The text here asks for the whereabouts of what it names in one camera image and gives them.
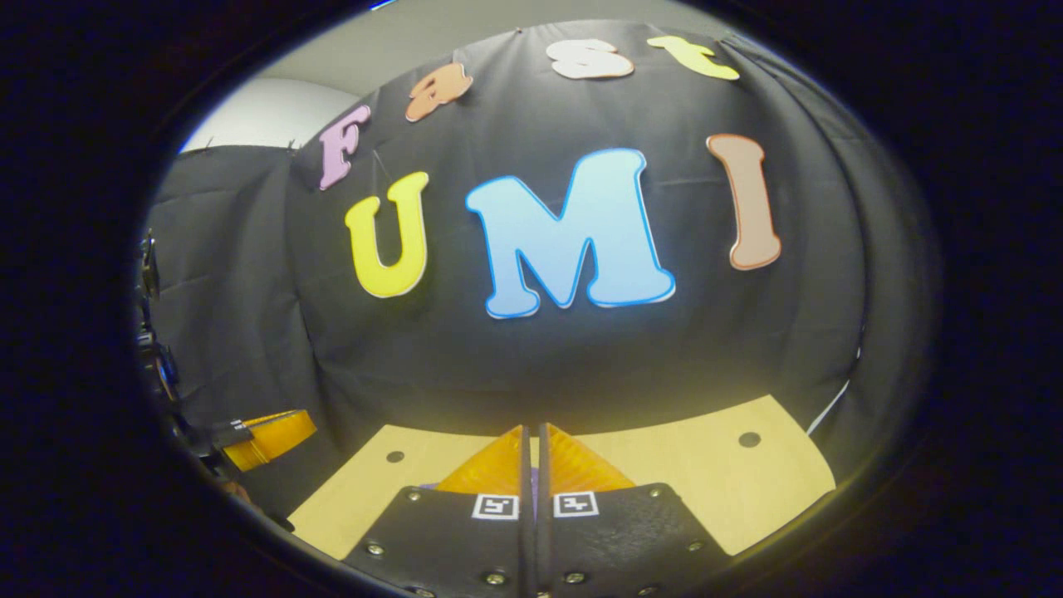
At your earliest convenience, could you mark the white cable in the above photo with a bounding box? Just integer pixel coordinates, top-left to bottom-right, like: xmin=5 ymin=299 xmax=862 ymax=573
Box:
xmin=807 ymin=345 xmax=865 ymax=437

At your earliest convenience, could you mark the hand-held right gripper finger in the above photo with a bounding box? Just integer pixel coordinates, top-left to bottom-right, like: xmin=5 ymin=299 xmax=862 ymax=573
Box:
xmin=340 ymin=424 xmax=533 ymax=598
xmin=536 ymin=422 xmax=733 ymax=598

